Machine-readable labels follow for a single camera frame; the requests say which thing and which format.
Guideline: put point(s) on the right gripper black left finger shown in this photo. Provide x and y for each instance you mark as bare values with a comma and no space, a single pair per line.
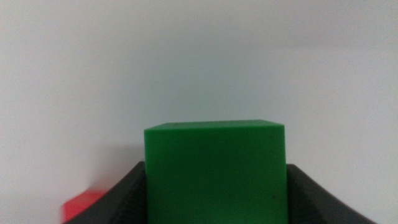
124,202

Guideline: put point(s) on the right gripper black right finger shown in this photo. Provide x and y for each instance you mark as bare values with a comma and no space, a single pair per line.
311,202

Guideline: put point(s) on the red cube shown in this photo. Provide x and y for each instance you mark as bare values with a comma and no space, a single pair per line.
79,205

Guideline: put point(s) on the green cube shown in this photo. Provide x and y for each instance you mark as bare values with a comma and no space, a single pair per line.
214,174

